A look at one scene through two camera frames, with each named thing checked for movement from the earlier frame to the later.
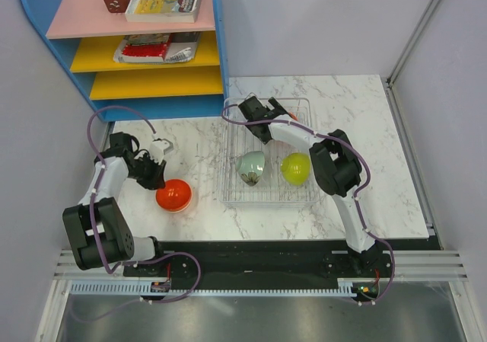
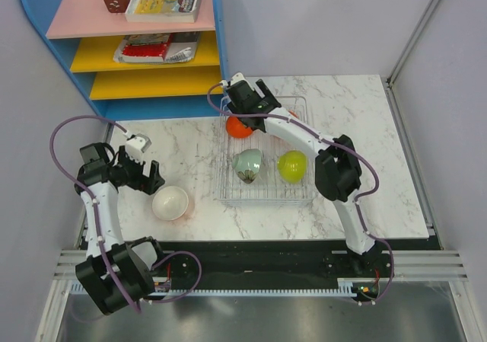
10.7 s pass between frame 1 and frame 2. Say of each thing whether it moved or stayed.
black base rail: stayed
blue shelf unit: stayed
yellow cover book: stayed
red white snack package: stayed
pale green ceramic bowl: moved
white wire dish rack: stayed
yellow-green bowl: moved
